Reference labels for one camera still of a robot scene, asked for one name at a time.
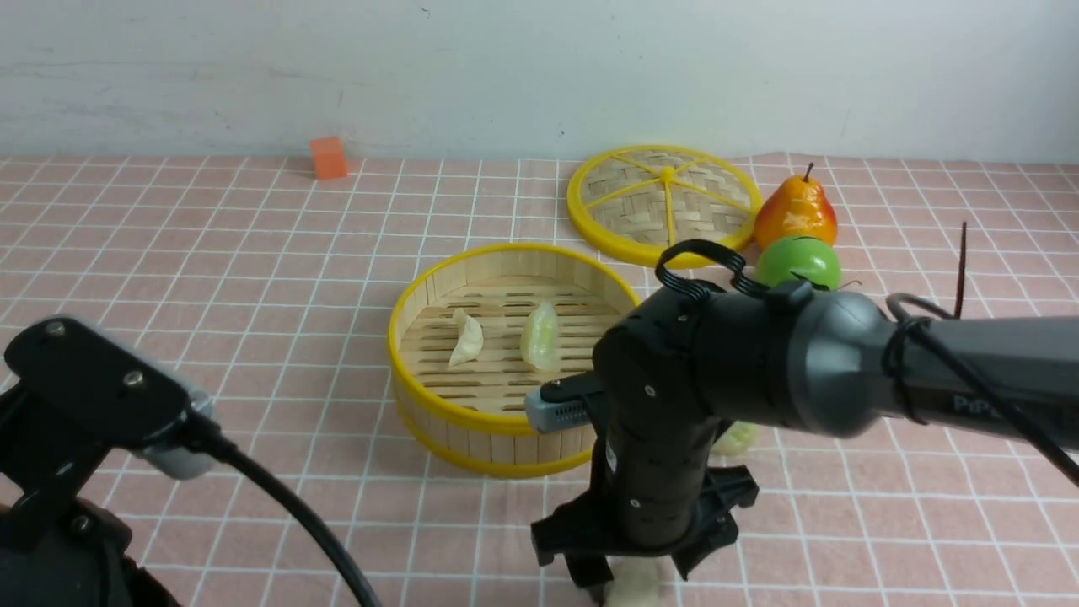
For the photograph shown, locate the pale green dumpling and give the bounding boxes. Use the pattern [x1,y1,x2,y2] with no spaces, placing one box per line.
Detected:
[711,422,759,458]
[519,300,560,372]

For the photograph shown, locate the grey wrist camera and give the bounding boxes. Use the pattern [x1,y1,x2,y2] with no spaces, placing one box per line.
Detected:
[524,370,609,434]
[132,389,217,481]

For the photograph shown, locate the black left camera cable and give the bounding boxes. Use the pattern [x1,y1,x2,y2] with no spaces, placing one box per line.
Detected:
[181,413,384,607]

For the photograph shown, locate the bamboo steamer tray yellow rim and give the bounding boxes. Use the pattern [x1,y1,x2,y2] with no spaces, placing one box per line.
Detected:
[388,242,637,479]

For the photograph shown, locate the green toy apple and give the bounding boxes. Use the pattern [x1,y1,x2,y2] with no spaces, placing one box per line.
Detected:
[754,235,861,291]

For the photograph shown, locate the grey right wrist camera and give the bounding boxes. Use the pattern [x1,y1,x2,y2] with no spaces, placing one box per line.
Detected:
[524,370,609,434]

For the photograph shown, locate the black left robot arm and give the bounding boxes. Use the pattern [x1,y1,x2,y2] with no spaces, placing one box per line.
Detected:
[3,316,380,606]

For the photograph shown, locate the cream pleated dumpling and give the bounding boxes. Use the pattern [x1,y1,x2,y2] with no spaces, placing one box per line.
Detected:
[604,557,663,607]

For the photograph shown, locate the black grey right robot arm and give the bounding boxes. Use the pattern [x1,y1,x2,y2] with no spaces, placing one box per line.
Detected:
[525,281,1078,595]

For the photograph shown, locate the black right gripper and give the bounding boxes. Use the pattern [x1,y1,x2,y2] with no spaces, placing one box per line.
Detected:
[529,420,760,604]

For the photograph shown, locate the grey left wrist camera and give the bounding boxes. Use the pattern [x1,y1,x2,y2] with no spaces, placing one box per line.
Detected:
[132,389,217,481]

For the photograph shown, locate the woven steamer lid yellow rim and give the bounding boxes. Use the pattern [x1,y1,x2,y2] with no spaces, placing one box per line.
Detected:
[566,144,764,266]

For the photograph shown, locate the orange yellow toy pear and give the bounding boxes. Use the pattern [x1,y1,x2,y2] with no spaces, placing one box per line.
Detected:
[753,162,839,250]

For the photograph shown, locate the white pleated dumpling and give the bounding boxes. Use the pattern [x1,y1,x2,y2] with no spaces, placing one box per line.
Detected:
[448,309,484,368]

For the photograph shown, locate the orange foam cube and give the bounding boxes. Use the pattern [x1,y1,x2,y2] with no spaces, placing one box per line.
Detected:
[309,136,349,180]

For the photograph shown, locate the pink checkered tablecloth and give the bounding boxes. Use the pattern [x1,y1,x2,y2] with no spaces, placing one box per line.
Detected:
[1,153,1078,606]

